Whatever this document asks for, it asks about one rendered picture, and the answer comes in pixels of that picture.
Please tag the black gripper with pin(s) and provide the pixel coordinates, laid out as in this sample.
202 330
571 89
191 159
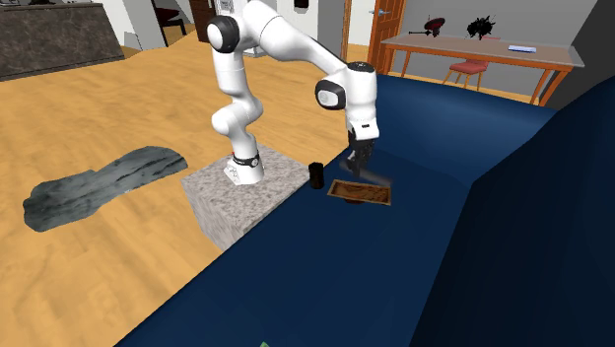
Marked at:
361 145

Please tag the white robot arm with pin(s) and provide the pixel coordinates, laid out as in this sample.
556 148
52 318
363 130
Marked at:
240 110

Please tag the grey flat stick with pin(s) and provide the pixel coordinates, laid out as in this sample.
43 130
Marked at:
377 179

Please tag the brown wooden tray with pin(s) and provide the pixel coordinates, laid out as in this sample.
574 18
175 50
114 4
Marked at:
360 192

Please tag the black cup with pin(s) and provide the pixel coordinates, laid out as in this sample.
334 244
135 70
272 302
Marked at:
316 176

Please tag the orange wooden door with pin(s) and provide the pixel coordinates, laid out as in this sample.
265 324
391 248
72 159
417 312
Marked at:
388 29

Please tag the pink chair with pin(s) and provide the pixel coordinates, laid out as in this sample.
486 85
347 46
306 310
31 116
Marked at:
468 67

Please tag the wooden desk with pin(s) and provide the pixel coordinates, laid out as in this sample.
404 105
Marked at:
461 47

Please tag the grey speckled robot stand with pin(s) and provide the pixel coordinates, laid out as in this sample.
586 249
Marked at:
226 206

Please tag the dark brown door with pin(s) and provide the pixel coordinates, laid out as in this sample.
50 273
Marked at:
202 19

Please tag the dark chair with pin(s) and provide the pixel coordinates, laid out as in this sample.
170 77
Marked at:
168 19

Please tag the grey floor rug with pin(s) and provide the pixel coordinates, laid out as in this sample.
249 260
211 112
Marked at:
96 187

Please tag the dark marbled counter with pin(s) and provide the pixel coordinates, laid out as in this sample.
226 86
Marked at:
53 38

